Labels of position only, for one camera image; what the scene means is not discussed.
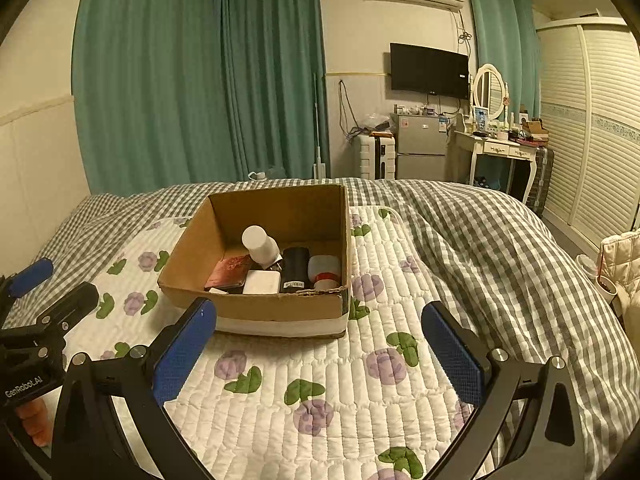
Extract white dressing table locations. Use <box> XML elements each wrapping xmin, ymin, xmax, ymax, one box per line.
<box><xmin>452</xmin><ymin>127</ymin><xmax>543</xmax><ymax>203</ymax></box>

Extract white charger block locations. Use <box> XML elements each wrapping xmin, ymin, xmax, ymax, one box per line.
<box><xmin>242</xmin><ymin>270</ymin><xmax>282</xmax><ymax>294</ymax></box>

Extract white mop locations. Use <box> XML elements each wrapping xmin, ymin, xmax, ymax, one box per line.
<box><xmin>311</xmin><ymin>72</ymin><xmax>328</xmax><ymax>178</ymax></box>

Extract clear plastic bag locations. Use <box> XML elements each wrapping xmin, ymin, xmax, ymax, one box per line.
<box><xmin>362</xmin><ymin>111</ymin><xmax>396</xmax><ymax>133</ymax></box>

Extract narrow green curtain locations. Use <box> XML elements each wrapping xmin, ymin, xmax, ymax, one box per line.
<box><xmin>465</xmin><ymin>0</ymin><xmax>543</xmax><ymax>111</ymax></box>

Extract white case with red band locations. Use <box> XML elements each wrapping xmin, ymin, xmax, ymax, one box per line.
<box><xmin>306</xmin><ymin>255</ymin><xmax>343</xmax><ymax>291</ymax></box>

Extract dark wall cables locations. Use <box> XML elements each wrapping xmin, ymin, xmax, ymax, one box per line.
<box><xmin>337</xmin><ymin>80</ymin><xmax>366</xmax><ymax>141</ymax></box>

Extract white suitcase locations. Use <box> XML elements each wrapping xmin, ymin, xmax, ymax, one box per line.
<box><xmin>357</xmin><ymin>132</ymin><xmax>398</xmax><ymax>180</ymax></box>

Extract floral quilted mat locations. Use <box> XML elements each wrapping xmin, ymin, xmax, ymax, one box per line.
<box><xmin>65</xmin><ymin>205</ymin><xmax>506</xmax><ymax>480</ymax></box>

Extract white louvred wardrobe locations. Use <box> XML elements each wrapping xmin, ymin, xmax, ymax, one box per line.
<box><xmin>535</xmin><ymin>17</ymin><xmax>640</xmax><ymax>251</ymax></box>

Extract red wallet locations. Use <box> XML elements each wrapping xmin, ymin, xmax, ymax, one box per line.
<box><xmin>204</xmin><ymin>255</ymin><xmax>253</xmax><ymax>292</ymax></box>

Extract white paper cup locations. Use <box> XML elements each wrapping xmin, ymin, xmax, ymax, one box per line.
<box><xmin>595</xmin><ymin>274</ymin><xmax>621</xmax><ymax>302</ymax></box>

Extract black wall television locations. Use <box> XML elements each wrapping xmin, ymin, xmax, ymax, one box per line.
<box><xmin>390</xmin><ymin>42</ymin><xmax>471</xmax><ymax>101</ymax></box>

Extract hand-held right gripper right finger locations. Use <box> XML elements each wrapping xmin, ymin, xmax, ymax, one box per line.
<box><xmin>421</xmin><ymin>301</ymin><xmax>586</xmax><ymax>480</ymax></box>

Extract air conditioner cable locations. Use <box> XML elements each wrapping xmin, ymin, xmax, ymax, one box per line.
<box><xmin>452</xmin><ymin>7</ymin><xmax>473</xmax><ymax>57</ymax></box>

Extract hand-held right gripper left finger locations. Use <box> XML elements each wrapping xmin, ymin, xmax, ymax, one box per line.
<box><xmin>50</xmin><ymin>297</ymin><xmax>218</xmax><ymax>480</ymax></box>

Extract cardboard box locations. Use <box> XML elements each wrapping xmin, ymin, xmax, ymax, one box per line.
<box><xmin>157</xmin><ymin>184</ymin><xmax>351</xmax><ymax>338</ymax></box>

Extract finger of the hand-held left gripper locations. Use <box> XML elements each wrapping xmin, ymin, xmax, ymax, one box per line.
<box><xmin>37</xmin><ymin>282</ymin><xmax>100</xmax><ymax>333</ymax></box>
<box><xmin>0</xmin><ymin>258</ymin><xmax>55</xmax><ymax>306</ymax></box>

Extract brown suitcase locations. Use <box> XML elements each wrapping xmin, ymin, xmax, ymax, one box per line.
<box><xmin>530</xmin><ymin>145</ymin><xmax>555</xmax><ymax>216</ymax></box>

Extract person's left hand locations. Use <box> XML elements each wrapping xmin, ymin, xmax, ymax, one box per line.
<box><xmin>14</xmin><ymin>399</ymin><xmax>52</xmax><ymax>448</ymax></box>

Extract white quilted jacket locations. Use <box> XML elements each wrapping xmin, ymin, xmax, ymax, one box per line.
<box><xmin>597</xmin><ymin>230</ymin><xmax>640</xmax><ymax>316</ymax></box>

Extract oval white mirror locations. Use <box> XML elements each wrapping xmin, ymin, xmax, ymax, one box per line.
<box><xmin>472</xmin><ymin>63</ymin><xmax>507</xmax><ymax>122</ymax></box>

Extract silver fridge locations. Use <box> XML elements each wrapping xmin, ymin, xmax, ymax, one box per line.
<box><xmin>395</xmin><ymin>112</ymin><xmax>451</xmax><ymax>181</ymax></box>

